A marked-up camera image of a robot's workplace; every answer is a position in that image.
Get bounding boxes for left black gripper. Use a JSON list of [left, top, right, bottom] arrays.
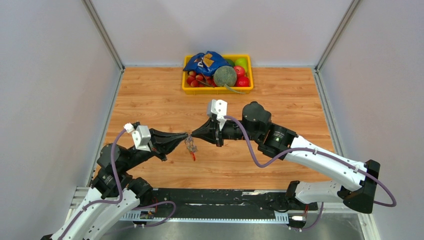
[[121, 126, 189, 171]]

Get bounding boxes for yellow plastic bin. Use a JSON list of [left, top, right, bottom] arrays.
[[181, 54, 255, 95]]

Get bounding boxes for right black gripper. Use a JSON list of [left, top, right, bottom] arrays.
[[191, 116, 262, 148]]

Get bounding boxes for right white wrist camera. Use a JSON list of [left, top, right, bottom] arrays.
[[206, 99, 228, 131]]

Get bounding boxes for red handled key ring holder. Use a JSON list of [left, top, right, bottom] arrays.
[[184, 133, 198, 162]]

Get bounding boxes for green apple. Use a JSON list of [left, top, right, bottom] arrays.
[[234, 57, 249, 72]]

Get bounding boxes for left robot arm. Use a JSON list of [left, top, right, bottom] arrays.
[[42, 122, 189, 240]]

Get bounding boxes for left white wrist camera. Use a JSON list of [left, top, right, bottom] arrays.
[[123, 122, 152, 152]]

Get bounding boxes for red tomato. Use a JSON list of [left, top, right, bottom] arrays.
[[234, 76, 250, 88]]

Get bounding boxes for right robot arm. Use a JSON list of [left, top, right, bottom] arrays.
[[191, 99, 380, 214]]

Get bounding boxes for bunch of red fruits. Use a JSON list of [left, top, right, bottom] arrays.
[[186, 71, 217, 88]]

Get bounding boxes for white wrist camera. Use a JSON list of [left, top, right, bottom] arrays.
[[123, 122, 152, 152], [206, 99, 228, 131]]

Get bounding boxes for green melon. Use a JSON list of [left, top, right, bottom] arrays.
[[213, 66, 246, 95]]

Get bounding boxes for red apple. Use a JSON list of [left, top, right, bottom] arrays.
[[233, 65, 246, 78]]

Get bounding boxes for blue snack bag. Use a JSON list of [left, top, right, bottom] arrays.
[[183, 51, 231, 76]]

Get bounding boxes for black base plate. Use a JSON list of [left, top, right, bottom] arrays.
[[141, 188, 319, 220]]

